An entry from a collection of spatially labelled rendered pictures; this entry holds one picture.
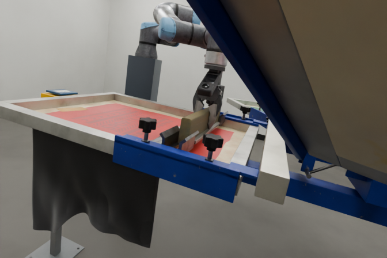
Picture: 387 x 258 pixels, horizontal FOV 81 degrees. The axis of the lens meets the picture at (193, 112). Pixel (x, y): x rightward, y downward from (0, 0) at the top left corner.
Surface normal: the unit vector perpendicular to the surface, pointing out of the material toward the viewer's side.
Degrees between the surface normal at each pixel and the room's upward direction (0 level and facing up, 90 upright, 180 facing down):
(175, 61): 90
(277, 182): 90
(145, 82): 90
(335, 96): 148
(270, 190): 90
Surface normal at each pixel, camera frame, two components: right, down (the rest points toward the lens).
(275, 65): -0.54, 0.83
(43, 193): -0.36, 0.22
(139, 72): -0.11, 0.18
